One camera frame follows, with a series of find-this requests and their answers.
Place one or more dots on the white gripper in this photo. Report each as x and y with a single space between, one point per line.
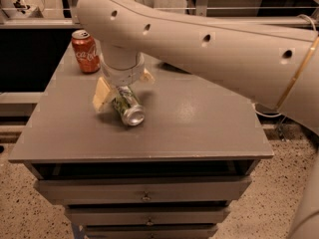
122 76

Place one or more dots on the green soda can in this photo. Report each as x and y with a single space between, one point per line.
128 106

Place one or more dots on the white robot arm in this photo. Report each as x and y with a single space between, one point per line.
275 66

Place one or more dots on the red cola can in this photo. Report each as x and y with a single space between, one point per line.
85 50

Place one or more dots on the grey drawer cabinet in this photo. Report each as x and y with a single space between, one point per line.
171 177

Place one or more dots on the metal railing frame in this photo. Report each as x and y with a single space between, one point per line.
17 14

